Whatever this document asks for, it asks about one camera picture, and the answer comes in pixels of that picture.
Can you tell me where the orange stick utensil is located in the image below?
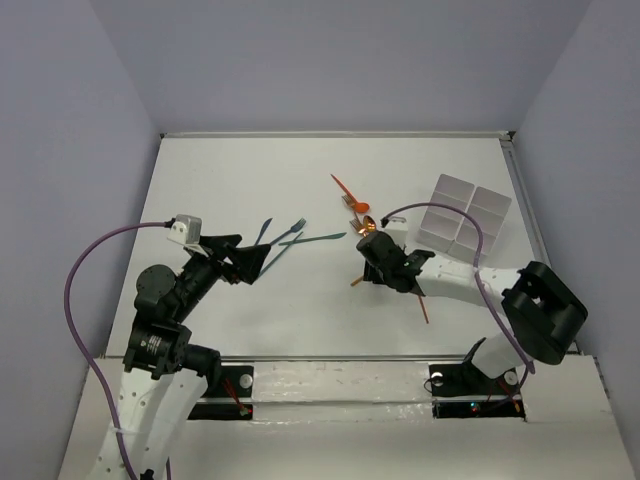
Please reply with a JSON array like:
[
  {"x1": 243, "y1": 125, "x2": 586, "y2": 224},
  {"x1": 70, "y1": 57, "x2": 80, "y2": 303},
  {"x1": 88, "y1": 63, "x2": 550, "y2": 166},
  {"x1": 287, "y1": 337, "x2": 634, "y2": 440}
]
[{"x1": 350, "y1": 275, "x2": 364, "y2": 287}]

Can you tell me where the teal plastic fork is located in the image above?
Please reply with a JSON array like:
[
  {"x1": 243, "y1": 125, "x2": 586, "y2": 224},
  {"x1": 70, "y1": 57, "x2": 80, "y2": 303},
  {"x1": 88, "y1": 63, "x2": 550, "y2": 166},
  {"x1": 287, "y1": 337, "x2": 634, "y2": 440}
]
[{"x1": 258, "y1": 231, "x2": 304, "y2": 278}]

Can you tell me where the orange plastic fork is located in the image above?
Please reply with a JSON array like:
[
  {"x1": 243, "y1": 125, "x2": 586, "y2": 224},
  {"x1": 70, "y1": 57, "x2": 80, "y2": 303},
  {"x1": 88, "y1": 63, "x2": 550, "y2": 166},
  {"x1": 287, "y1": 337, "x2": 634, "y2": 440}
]
[{"x1": 416, "y1": 295, "x2": 430, "y2": 325}]

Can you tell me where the blue plastic fork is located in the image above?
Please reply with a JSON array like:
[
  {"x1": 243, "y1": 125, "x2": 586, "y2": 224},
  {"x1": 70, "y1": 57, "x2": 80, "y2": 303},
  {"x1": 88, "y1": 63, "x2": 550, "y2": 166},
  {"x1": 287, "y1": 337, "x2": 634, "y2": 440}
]
[{"x1": 270, "y1": 218, "x2": 306, "y2": 246}]

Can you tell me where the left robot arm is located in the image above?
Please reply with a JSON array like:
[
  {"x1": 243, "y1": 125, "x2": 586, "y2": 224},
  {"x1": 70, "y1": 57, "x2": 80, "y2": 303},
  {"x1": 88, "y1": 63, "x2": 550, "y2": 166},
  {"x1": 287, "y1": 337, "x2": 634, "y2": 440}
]
[{"x1": 88, "y1": 223, "x2": 270, "y2": 479}]

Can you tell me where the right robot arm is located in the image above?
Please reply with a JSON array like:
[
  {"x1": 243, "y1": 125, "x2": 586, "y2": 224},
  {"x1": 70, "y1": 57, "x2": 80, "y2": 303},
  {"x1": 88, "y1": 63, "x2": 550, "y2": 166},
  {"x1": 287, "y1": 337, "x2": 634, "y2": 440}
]
[{"x1": 356, "y1": 231, "x2": 588, "y2": 392}]

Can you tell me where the copper metal spoon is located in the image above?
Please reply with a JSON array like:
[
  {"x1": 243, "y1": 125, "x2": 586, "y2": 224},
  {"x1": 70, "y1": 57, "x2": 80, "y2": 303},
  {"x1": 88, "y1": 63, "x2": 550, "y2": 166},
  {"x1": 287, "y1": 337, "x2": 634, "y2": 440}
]
[{"x1": 362, "y1": 215, "x2": 377, "y2": 235}]

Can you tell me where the blue plastic knife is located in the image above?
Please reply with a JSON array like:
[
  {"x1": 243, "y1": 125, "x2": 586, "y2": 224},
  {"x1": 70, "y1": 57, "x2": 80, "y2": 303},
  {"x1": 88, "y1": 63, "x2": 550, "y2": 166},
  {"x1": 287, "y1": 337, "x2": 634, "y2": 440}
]
[{"x1": 254, "y1": 217, "x2": 273, "y2": 245}]

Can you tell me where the orange plastic spoon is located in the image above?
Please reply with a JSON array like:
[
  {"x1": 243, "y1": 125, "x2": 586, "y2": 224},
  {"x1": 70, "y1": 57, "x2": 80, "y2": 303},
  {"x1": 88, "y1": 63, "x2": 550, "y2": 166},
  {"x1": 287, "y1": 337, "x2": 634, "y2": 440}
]
[{"x1": 346, "y1": 202, "x2": 370, "y2": 214}]

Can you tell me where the orange plastic knife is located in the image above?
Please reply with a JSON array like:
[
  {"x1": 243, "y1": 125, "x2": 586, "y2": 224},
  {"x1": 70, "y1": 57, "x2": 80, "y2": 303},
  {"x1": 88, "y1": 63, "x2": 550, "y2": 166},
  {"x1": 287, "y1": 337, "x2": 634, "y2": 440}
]
[{"x1": 330, "y1": 174, "x2": 356, "y2": 202}]

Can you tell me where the white divided container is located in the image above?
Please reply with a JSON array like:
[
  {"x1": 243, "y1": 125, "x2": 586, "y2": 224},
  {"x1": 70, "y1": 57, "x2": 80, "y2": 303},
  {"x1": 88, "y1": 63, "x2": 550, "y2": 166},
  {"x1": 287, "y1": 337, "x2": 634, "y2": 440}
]
[{"x1": 415, "y1": 173, "x2": 514, "y2": 262}]

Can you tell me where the teal plastic knife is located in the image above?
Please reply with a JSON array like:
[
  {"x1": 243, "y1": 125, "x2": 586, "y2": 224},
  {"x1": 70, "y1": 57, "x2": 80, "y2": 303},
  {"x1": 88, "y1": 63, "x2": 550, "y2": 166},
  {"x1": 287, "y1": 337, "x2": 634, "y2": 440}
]
[{"x1": 278, "y1": 232, "x2": 346, "y2": 246}]

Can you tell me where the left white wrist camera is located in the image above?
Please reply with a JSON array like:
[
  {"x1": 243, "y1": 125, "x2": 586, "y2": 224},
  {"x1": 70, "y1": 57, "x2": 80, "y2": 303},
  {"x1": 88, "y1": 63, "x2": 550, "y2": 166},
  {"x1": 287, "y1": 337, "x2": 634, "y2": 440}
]
[{"x1": 167, "y1": 214, "x2": 202, "y2": 247}]

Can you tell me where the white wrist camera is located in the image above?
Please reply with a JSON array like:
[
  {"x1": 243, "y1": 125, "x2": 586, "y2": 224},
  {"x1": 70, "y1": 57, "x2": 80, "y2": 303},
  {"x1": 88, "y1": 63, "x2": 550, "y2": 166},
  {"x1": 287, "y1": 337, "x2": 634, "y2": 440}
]
[
  {"x1": 167, "y1": 214, "x2": 202, "y2": 247},
  {"x1": 382, "y1": 216, "x2": 408, "y2": 249}
]

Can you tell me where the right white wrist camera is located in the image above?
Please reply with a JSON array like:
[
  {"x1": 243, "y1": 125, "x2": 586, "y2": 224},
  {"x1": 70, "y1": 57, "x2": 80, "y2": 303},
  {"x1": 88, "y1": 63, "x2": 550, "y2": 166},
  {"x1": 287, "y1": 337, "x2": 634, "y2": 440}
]
[{"x1": 382, "y1": 216, "x2": 408, "y2": 249}]

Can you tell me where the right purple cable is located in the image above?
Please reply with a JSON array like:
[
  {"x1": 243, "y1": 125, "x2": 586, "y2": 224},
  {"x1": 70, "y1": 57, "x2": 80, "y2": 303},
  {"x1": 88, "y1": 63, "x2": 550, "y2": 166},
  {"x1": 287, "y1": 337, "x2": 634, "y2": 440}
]
[{"x1": 382, "y1": 202, "x2": 537, "y2": 401}]

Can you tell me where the purple cable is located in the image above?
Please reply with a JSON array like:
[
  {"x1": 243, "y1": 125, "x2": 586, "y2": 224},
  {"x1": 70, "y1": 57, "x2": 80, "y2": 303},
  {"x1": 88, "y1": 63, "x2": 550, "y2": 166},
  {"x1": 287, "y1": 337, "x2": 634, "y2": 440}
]
[
  {"x1": 382, "y1": 202, "x2": 537, "y2": 401},
  {"x1": 63, "y1": 219, "x2": 174, "y2": 480}
]

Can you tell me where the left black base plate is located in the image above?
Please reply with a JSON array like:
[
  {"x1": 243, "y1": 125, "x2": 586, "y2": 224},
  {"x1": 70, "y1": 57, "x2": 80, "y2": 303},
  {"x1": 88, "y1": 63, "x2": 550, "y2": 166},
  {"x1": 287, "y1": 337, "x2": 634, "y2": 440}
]
[{"x1": 188, "y1": 364, "x2": 254, "y2": 421}]

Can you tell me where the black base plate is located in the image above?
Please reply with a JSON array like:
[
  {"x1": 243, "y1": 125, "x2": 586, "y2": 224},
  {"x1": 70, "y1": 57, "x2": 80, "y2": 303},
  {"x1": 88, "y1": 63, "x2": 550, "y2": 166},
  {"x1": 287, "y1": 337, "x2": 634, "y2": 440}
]
[
  {"x1": 423, "y1": 363, "x2": 526, "y2": 419},
  {"x1": 188, "y1": 364, "x2": 254, "y2": 421}
]

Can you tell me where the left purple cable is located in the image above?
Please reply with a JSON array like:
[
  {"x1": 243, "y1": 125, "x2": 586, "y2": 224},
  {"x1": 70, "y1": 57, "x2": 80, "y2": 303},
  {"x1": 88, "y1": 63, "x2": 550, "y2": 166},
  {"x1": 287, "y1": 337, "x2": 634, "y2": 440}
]
[{"x1": 63, "y1": 219, "x2": 174, "y2": 480}]

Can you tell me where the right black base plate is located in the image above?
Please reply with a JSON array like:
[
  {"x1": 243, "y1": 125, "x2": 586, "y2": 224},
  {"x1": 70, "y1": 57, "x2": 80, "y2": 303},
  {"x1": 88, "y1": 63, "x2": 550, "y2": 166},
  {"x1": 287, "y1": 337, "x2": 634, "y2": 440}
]
[{"x1": 423, "y1": 363, "x2": 526, "y2": 419}]

